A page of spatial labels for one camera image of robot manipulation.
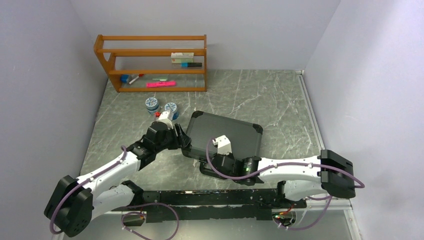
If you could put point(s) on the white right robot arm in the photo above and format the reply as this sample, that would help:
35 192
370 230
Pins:
328 173

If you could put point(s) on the blue capped small bottle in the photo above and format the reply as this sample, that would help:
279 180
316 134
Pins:
125 78

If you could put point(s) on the blue white lidded jar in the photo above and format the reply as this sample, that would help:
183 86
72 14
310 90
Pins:
152 105
173 108

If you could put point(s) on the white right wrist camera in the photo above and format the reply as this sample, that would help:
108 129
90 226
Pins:
223 145

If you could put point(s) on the red white marker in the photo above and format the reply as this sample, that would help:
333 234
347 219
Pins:
135 78

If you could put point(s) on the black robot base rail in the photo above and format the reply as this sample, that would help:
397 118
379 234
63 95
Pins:
259 204

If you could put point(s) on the white red box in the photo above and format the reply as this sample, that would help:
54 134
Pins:
182 55

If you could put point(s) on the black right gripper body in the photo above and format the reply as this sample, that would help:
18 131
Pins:
230 155

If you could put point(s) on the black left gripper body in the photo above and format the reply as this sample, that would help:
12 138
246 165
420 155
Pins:
170 142

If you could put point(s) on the teal marker pen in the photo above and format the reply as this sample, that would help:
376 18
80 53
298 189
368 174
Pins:
191 64

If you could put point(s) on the orange wooden shelf rack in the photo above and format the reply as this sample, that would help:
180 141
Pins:
151 55

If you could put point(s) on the black poker set case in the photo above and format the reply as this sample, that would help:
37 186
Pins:
245 140

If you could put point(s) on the pink highlighter marker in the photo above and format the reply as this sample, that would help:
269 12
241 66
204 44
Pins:
160 84

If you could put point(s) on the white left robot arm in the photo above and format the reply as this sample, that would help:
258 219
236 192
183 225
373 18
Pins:
75 202

